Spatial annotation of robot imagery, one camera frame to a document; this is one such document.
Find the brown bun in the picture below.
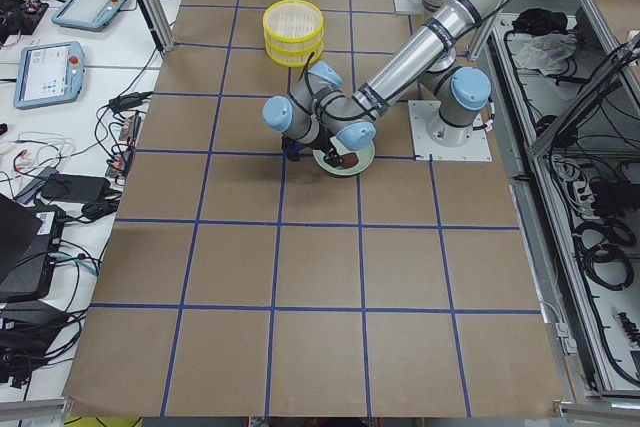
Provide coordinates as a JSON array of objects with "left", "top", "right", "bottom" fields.
[{"left": 339, "top": 152, "right": 359, "bottom": 169}]

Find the yellow steamer layer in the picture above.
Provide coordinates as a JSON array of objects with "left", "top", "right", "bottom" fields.
[
  {"left": 265, "top": 41, "right": 324, "bottom": 68},
  {"left": 262, "top": 0, "right": 324, "bottom": 46}
]

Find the light green plate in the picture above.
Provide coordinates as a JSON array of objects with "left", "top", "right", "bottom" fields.
[{"left": 313, "top": 137, "right": 375, "bottom": 177}]

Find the crumpled white cloth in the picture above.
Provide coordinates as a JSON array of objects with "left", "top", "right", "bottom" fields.
[{"left": 514, "top": 33, "right": 578, "bottom": 76}]

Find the black power adapter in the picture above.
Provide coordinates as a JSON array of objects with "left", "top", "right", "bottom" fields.
[{"left": 40, "top": 173, "right": 110, "bottom": 203}]

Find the blue teach pendant far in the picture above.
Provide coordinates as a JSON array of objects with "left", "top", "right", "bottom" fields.
[{"left": 52, "top": 0, "right": 127, "bottom": 32}]

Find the blue teach pendant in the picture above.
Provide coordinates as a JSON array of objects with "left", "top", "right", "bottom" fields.
[
  {"left": 13, "top": 41, "right": 84, "bottom": 110},
  {"left": 52, "top": 0, "right": 127, "bottom": 32}
]

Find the blue teach pendant near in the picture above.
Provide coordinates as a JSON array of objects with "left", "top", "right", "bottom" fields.
[{"left": 13, "top": 41, "right": 84, "bottom": 110}]

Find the black laptop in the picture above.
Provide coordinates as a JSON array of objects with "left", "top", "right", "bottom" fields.
[{"left": 1, "top": 195, "right": 64, "bottom": 303}]

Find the black braided cable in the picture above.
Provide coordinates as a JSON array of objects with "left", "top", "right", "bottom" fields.
[{"left": 297, "top": 49, "right": 341, "bottom": 158}]

